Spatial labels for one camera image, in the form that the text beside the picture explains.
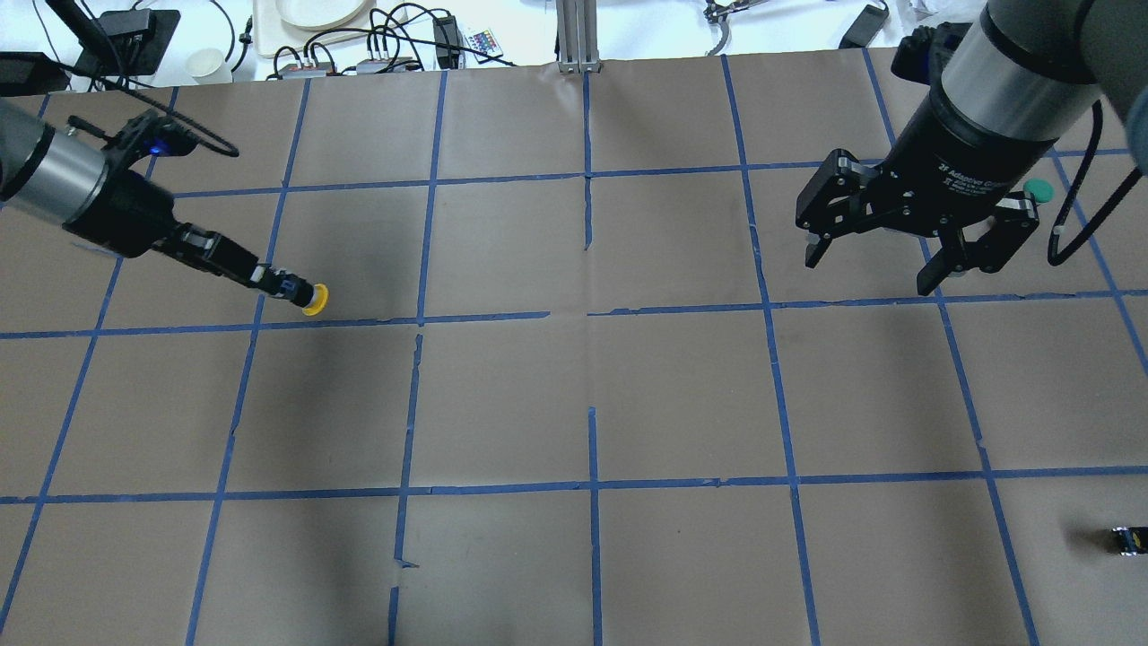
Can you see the yellow push button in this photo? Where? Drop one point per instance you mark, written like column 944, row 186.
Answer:
column 310, row 298

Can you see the cream plate on tray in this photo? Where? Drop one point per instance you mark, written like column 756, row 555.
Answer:
column 292, row 23

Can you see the black power adapter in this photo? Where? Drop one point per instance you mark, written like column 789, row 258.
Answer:
column 865, row 27

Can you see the aluminium frame post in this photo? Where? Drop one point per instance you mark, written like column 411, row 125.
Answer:
column 577, row 49

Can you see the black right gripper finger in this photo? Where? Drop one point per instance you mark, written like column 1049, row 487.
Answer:
column 836, row 202
column 1014, row 219

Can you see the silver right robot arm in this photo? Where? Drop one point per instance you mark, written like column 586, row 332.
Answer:
column 1003, row 89

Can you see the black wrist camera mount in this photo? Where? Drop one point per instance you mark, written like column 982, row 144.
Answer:
column 148, row 134

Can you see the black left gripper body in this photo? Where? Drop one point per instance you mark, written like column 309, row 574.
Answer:
column 126, row 218

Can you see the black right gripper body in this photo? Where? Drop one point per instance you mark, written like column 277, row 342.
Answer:
column 955, row 160

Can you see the colourful remote control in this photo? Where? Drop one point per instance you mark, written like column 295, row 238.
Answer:
column 484, row 42

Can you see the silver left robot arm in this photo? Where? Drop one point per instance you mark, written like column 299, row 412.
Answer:
column 94, row 194

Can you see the red push button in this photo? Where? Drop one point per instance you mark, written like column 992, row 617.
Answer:
column 1130, row 541

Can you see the green push button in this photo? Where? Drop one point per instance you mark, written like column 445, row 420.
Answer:
column 1040, row 190

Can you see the white paper cup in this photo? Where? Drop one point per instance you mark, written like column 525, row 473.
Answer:
column 208, row 66

